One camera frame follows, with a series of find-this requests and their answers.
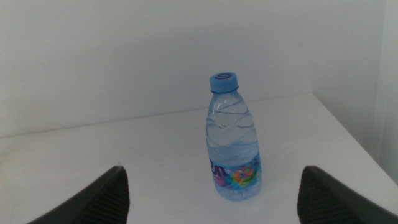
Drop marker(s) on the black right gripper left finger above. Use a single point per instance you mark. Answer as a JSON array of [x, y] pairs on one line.
[[105, 202]]

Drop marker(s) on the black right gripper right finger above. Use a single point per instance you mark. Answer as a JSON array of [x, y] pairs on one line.
[[326, 202]]

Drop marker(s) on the clear water bottle blue cap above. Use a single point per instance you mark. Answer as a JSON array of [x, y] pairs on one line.
[[231, 140]]

